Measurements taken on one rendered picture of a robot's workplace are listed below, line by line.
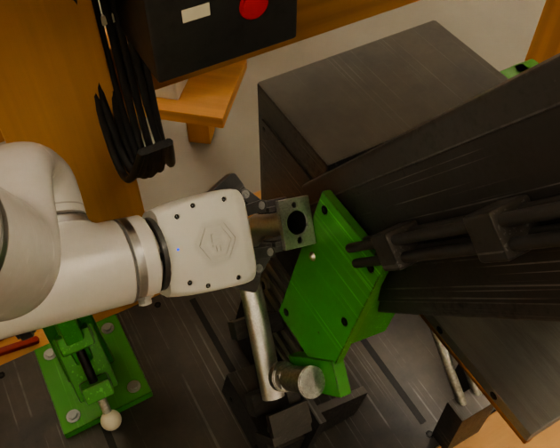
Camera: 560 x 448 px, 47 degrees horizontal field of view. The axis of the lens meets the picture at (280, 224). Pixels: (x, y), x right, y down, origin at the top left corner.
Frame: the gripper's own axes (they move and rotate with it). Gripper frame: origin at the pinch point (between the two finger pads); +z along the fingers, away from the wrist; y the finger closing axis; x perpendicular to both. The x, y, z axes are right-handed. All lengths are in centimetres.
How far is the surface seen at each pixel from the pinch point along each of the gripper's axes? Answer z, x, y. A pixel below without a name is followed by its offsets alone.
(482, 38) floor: 213, 146, 46
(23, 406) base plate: -25.9, 36.7, -21.2
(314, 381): 1.0, 0.4, -19.0
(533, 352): 21.2, -14.5, -19.3
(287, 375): -0.5, 3.7, -18.4
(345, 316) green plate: 2.7, -5.7, -10.8
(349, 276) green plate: 2.7, -7.8, -6.2
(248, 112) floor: 98, 174, 29
